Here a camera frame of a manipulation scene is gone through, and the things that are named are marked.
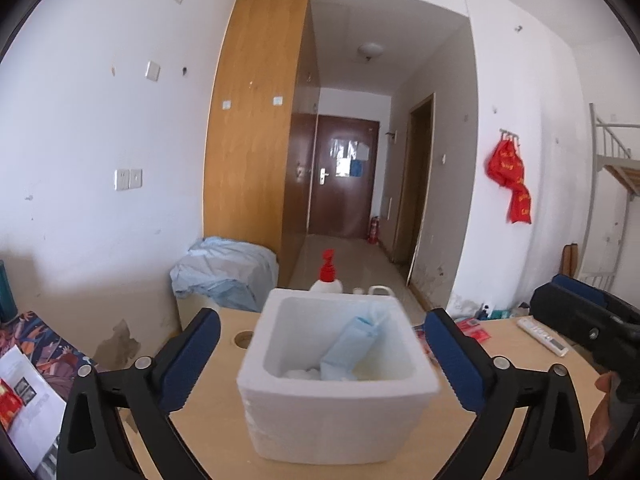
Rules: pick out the dark brown entrance door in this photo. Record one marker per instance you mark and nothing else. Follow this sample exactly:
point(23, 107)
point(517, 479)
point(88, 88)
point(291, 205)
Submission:
point(345, 185)

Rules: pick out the white paper sheets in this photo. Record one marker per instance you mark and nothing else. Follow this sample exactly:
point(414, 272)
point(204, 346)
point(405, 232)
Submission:
point(30, 410)

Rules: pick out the round ceiling lamp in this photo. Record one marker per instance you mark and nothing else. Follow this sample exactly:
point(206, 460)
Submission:
point(370, 51)

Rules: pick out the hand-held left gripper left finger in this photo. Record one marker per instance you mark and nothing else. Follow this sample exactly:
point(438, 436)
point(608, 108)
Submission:
point(192, 355)

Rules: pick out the wooden wardrobe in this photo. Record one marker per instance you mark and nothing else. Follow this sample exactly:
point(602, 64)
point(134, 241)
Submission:
point(250, 160)

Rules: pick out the white remote control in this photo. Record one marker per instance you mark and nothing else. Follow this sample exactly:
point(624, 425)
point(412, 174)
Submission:
point(542, 335)

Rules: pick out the red cloth bag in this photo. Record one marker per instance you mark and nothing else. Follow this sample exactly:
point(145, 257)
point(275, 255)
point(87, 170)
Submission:
point(506, 162)
point(521, 205)

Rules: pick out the brown side door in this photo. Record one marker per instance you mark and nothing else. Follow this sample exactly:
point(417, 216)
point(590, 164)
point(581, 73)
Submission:
point(415, 185)

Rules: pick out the clear plastic jug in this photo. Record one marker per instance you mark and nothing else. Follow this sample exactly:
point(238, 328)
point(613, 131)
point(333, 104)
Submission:
point(381, 290)

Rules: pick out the metal wall hook rack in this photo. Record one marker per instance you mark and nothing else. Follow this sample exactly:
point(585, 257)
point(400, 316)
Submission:
point(509, 132)

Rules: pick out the red snack packet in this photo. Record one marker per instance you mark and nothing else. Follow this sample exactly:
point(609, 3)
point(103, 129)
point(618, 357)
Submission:
point(419, 332)

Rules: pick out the red pump lotion bottle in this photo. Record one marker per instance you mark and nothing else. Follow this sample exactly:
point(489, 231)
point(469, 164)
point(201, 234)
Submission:
point(326, 272)

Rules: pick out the red wet wipes packet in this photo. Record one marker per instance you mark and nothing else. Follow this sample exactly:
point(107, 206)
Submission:
point(472, 329)

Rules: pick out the white foam box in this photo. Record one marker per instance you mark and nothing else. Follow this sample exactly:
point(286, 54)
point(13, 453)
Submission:
point(330, 420)

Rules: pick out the double white wall socket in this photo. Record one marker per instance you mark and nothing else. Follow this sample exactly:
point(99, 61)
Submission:
point(128, 179)

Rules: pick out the white metal bunk bed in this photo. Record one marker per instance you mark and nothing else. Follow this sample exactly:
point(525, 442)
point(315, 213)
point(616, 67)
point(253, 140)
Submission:
point(607, 170)

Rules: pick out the person's right hand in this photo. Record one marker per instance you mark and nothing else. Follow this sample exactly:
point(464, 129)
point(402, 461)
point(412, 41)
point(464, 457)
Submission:
point(602, 425)

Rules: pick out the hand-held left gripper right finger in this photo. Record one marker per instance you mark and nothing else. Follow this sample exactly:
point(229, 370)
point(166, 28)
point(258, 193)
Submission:
point(455, 355)

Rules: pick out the floral printed book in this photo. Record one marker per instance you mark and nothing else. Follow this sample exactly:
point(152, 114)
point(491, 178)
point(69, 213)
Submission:
point(45, 340)

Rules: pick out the red fire extinguisher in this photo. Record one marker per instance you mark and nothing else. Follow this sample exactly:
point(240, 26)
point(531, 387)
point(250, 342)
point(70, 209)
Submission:
point(374, 230)

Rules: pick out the wooden board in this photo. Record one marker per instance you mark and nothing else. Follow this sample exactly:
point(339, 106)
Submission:
point(570, 260)

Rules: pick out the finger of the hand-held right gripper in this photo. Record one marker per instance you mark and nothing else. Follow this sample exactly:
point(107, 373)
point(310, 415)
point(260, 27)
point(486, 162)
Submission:
point(580, 290)
point(570, 320)

